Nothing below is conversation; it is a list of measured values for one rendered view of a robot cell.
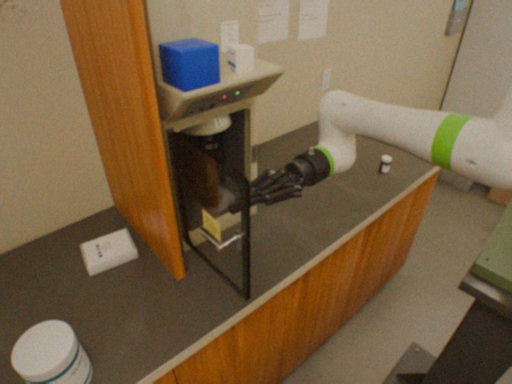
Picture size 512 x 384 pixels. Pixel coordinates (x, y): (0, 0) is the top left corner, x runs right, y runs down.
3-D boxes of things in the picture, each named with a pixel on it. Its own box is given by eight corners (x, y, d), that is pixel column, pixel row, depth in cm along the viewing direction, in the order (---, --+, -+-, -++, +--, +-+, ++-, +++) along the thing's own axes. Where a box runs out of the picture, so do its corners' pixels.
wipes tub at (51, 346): (31, 373, 80) (5, 340, 71) (82, 343, 87) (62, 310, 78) (46, 418, 72) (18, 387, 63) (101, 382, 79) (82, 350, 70)
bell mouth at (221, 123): (164, 122, 109) (162, 105, 105) (210, 107, 118) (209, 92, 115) (194, 141, 98) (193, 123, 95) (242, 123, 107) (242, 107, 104)
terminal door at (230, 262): (188, 242, 111) (171, 129, 88) (250, 302, 92) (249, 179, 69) (186, 243, 110) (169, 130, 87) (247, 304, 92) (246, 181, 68)
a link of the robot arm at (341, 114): (426, 174, 70) (454, 158, 75) (434, 120, 65) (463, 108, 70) (309, 131, 97) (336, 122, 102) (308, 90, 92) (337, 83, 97)
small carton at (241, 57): (228, 69, 89) (227, 46, 86) (246, 66, 91) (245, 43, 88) (235, 74, 86) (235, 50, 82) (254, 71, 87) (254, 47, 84)
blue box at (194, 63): (162, 82, 81) (157, 43, 76) (198, 74, 86) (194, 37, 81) (184, 93, 75) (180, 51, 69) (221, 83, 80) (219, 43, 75)
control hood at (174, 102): (162, 121, 87) (157, 82, 81) (258, 91, 104) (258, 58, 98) (186, 137, 80) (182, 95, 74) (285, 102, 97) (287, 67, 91)
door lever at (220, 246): (215, 225, 88) (214, 218, 87) (238, 245, 82) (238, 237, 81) (198, 234, 85) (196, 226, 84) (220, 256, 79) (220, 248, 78)
